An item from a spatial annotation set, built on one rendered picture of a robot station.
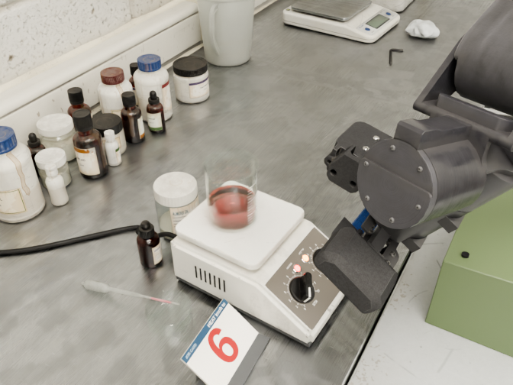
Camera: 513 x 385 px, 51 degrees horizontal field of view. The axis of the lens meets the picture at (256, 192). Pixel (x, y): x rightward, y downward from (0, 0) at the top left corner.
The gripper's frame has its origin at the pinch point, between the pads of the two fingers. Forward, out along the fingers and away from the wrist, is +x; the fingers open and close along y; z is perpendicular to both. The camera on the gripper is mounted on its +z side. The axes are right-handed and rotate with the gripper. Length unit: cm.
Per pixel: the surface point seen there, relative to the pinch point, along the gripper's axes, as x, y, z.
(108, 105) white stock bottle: 40, -19, 38
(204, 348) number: 17.5, 10.5, 1.8
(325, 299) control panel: 13.2, -2.4, -4.8
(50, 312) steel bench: 31.6, 14.8, 16.8
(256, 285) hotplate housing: 14.1, 2.4, 2.4
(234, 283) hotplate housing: 16.6, 2.6, 4.0
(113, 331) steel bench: 26.8, 12.7, 9.8
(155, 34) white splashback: 44, -43, 47
